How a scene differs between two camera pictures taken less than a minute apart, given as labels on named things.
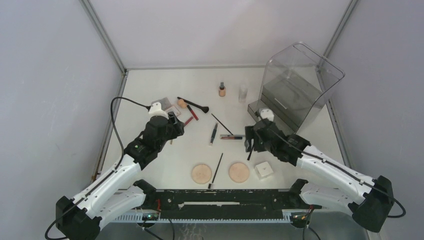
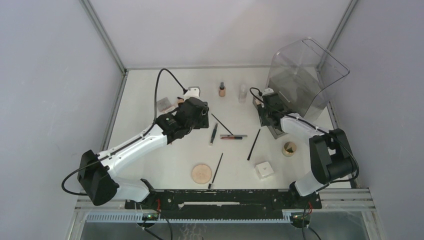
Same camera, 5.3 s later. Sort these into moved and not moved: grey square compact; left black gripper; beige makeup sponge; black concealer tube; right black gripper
Moved: left black gripper; right black gripper
Not moved: beige makeup sponge; black concealer tube; grey square compact
